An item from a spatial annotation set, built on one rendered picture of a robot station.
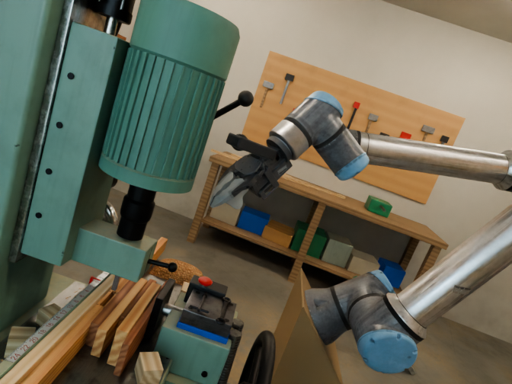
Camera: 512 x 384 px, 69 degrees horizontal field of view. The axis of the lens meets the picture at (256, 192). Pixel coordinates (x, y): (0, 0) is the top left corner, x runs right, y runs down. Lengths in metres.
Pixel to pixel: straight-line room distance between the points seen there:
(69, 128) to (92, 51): 0.13
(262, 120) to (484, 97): 2.12
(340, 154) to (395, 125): 3.09
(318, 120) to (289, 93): 3.05
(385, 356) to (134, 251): 0.74
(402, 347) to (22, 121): 1.01
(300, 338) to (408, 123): 3.04
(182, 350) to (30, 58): 0.56
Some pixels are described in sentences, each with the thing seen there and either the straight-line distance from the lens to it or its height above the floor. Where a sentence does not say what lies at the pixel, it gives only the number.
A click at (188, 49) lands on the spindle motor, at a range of 0.63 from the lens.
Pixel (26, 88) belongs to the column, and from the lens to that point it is 0.70.
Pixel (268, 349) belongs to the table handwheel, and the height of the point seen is 0.95.
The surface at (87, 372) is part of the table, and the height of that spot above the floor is 0.90.
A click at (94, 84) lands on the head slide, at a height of 1.33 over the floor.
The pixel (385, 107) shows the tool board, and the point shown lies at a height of 1.80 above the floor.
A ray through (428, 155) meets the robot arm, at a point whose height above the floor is 1.42.
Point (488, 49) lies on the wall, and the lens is 4.29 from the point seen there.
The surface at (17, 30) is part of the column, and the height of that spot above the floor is 1.38.
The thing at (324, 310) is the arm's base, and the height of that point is 0.86.
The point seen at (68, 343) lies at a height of 0.94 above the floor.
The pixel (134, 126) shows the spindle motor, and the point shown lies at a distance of 0.65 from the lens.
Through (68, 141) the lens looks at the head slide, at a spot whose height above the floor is 1.23.
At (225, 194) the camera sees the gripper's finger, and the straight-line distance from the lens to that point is 0.81.
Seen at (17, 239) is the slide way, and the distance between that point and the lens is 0.80.
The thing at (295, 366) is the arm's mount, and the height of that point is 0.66.
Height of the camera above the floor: 1.39
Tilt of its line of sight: 12 degrees down
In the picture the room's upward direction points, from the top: 20 degrees clockwise
